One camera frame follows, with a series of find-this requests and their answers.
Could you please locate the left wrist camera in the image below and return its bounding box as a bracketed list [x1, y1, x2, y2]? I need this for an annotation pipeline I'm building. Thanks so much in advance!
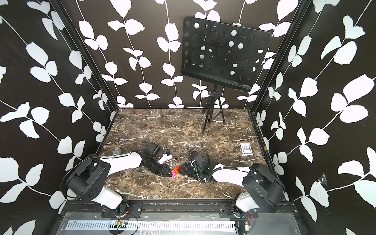
[146, 143, 172, 164]

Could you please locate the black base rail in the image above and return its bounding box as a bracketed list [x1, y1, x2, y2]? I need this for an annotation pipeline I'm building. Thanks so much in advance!
[60, 199, 300, 219]

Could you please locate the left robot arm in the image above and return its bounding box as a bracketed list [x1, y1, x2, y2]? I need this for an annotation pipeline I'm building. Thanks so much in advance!
[65, 150, 172, 210]

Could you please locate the blue playing card deck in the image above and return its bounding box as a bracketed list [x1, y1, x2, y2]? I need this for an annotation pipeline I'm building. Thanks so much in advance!
[240, 143, 253, 157]

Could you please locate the purple glitter microphone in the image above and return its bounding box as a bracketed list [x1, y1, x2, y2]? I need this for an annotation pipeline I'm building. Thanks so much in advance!
[113, 148, 123, 156]

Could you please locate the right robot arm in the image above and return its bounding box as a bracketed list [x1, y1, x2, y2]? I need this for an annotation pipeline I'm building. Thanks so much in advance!
[178, 151, 285, 214]

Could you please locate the white ruler strip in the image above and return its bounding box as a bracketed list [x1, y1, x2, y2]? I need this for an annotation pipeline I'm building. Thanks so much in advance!
[64, 220, 236, 233]

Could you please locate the black music stand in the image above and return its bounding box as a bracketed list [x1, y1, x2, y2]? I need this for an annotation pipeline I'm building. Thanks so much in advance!
[181, 17, 272, 125]

